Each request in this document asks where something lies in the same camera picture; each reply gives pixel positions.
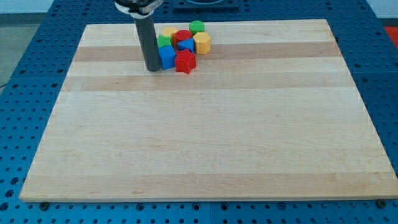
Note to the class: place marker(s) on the wooden board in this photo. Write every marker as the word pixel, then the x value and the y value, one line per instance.
pixel 270 113

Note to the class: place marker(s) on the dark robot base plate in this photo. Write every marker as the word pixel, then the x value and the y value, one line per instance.
pixel 205 4

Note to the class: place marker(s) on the black bolt right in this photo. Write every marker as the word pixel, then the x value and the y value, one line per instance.
pixel 381 203

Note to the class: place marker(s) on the black bolt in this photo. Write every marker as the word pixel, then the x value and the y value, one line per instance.
pixel 381 203
pixel 44 206

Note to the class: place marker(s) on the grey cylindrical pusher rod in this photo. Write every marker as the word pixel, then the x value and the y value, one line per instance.
pixel 148 41

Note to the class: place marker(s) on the black bolt left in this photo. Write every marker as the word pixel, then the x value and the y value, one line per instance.
pixel 44 206

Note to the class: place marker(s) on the blue triangle block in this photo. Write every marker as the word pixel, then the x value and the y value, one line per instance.
pixel 187 44

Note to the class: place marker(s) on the yellow round block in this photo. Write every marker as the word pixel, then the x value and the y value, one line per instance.
pixel 169 31

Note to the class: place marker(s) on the green cylinder block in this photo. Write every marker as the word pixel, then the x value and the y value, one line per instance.
pixel 196 27

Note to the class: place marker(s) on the red cylinder block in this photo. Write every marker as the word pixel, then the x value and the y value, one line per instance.
pixel 181 35

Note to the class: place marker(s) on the yellow hexagon block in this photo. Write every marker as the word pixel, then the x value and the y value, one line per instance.
pixel 202 43

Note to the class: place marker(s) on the red star block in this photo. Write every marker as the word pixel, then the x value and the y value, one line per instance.
pixel 185 61

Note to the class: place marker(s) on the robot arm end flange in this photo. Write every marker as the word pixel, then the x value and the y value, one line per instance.
pixel 138 9

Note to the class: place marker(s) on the blue cube block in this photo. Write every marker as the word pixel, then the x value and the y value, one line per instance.
pixel 167 56

